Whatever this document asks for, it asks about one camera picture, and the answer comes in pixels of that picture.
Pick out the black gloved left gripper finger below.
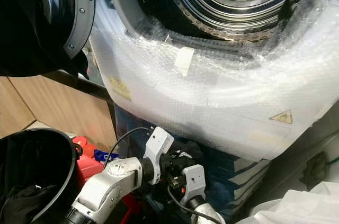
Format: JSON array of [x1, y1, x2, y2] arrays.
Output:
[[173, 140, 206, 172]]

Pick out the white washing machine bubble-wrapped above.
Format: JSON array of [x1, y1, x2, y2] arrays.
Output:
[[87, 0, 339, 163]]

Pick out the black clothes with white print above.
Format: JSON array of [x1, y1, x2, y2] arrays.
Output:
[[0, 183, 60, 224]]

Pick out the red plastic container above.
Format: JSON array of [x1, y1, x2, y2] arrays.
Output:
[[72, 136, 138, 224]]

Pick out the white tape strip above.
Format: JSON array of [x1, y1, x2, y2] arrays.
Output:
[[174, 47, 195, 77]]

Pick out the yellow triangle warning sticker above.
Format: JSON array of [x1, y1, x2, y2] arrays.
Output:
[[269, 110, 294, 125]]

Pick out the black round laundry basket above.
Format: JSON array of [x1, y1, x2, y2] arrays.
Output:
[[0, 128, 78, 224]]

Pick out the white crumpled cloth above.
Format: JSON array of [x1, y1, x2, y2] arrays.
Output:
[[235, 181, 339, 224]]

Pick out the black plug adapter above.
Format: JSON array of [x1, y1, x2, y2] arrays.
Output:
[[300, 151, 334, 191]]

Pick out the light wooden cabinet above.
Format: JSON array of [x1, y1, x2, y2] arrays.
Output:
[[0, 75, 112, 151]]

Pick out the steel washer drum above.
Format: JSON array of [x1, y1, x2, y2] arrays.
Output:
[[162, 0, 319, 42]]

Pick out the grey round washer door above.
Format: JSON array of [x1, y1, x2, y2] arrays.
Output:
[[32, 0, 102, 59]]

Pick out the large black garment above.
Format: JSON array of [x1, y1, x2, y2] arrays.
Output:
[[0, 0, 90, 80]]

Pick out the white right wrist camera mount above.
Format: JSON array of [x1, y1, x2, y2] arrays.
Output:
[[180, 164, 207, 207]]

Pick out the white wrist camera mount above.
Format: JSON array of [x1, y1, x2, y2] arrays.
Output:
[[180, 164, 207, 207], [141, 126, 175, 185]]

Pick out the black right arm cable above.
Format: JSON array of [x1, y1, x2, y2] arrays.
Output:
[[166, 185, 208, 217]]

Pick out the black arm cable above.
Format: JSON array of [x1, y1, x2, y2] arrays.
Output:
[[166, 185, 208, 217], [103, 126, 152, 169]]

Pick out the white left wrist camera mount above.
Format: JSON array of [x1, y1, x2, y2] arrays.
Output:
[[141, 126, 175, 185]]

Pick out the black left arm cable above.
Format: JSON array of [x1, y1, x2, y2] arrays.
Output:
[[103, 126, 152, 169]]

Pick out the blue printed strap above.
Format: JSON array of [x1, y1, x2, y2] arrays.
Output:
[[94, 149, 120, 163]]

